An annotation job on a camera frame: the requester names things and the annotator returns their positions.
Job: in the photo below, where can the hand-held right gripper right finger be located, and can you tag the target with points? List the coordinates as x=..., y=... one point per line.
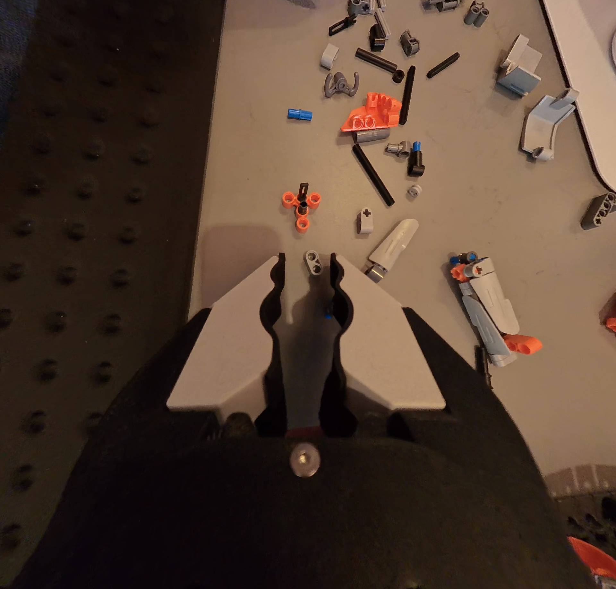
x=385, y=358

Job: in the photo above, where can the dark grey toy clip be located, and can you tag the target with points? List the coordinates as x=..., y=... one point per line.
x=409, y=43

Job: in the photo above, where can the grey two-hole connector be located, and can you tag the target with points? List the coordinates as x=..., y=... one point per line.
x=313, y=263

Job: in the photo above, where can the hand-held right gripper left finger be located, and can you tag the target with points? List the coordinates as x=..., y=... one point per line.
x=226, y=358

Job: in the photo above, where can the blue toy pin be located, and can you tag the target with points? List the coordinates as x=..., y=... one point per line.
x=300, y=114

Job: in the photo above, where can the orange round object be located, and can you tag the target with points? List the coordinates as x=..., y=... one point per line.
x=589, y=557

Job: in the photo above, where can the grey pin connector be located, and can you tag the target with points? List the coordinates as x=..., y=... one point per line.
x=399, y=148

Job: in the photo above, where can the grey angled panel block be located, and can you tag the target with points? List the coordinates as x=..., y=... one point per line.
x=517, y=67

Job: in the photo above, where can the light grey cross-hole piece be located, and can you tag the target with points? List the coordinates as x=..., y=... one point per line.
x=365, y=221

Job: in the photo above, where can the grey double tube connector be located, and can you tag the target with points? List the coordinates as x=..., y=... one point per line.
x=476, y=14

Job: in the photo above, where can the long black toy axle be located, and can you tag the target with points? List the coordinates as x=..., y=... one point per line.
x=373, y=175

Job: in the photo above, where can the thin black toy liftarm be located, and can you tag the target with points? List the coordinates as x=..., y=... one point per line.
x=342, y=25

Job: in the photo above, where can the black toy tube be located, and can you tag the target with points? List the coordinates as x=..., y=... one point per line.
x=378, y=59

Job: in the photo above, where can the black toy bar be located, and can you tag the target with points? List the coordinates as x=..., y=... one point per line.
x=482, y=365

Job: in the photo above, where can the person's blue clothing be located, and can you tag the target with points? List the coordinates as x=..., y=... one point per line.
x=14, y=31

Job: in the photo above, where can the black studded mat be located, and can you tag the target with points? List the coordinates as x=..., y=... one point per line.
x=96, y=262

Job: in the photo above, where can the orange three-lobe toy piece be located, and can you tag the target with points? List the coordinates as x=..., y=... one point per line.
x=301, y=209

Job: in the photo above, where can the white toy blade piece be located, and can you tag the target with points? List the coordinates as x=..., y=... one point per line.
x=390, y=250

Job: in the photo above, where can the short black toy axle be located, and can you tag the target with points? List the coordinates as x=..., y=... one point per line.
x=442, y=64

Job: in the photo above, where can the medium black toy axle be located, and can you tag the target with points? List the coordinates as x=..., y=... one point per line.
x=406, y=96

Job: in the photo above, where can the grey curved toy panel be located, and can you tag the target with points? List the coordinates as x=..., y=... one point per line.
x=546, y=127

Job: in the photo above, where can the black connector with blue pin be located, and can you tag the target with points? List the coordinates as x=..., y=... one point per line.
x=416, y=160

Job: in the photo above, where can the small grey round bush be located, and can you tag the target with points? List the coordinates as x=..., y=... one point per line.
x=414, y=190

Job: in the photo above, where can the white book stand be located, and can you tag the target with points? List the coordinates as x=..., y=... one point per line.
x=577, y=45

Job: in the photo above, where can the black grey toy piece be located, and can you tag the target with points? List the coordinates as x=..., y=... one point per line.
x=380, y=38

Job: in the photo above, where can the light grey curved piece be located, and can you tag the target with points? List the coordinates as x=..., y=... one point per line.
x=329, y=55

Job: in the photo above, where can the grey claw toy piece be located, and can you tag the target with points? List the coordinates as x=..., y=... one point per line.
x=341, y=83

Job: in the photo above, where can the grey toy tube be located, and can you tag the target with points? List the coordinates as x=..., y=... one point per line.
x=370, y=135

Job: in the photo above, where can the grey orange toy assembly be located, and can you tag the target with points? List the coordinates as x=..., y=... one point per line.
x=486, y=305

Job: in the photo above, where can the dark grey three-hole beam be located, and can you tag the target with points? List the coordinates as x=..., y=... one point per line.
x=599, y=209

